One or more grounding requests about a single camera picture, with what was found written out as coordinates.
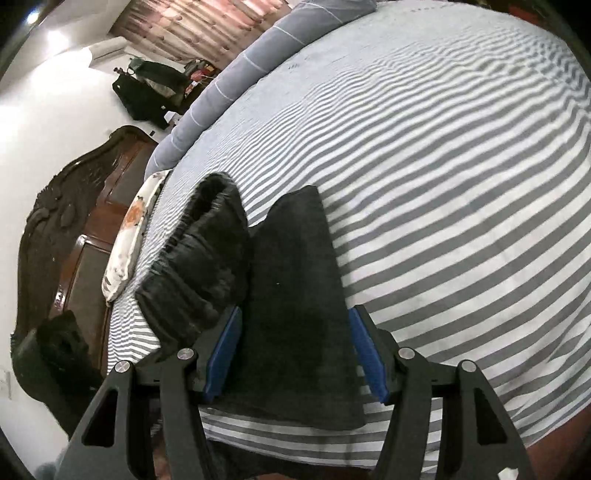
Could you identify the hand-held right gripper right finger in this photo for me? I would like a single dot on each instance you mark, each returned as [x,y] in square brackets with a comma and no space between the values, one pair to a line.
[369,357]

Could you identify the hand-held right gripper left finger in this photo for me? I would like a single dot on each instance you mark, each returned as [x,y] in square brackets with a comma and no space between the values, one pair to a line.
[226,355]

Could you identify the dark grey towel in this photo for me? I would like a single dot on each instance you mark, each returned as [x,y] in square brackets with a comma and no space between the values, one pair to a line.
[295,300]

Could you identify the floral pillow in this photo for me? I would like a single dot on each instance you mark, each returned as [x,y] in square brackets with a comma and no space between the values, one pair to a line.
[129,230]

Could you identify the dark cloth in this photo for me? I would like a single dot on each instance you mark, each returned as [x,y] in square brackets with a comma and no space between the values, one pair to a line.
[55,350]

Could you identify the grey white striped bed sheet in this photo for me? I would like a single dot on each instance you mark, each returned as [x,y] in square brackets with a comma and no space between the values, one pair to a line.
[438,184]

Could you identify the carved dark wooden headboard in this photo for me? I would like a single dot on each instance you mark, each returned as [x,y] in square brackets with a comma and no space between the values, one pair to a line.
[69,194]

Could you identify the blue-grey quilt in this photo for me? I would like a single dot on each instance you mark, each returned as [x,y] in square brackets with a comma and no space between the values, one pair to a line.
[221,92]

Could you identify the red item cluster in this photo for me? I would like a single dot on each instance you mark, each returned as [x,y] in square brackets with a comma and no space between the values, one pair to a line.
[202,73]

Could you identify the pink patterned curtain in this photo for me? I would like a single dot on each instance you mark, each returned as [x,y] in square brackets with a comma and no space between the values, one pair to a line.
[194,27]

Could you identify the white air conditioner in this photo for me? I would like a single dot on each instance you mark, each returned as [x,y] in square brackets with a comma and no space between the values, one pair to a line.
[106,47]

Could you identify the white wall socket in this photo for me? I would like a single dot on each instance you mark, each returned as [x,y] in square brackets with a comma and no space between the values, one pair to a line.
[4,385]

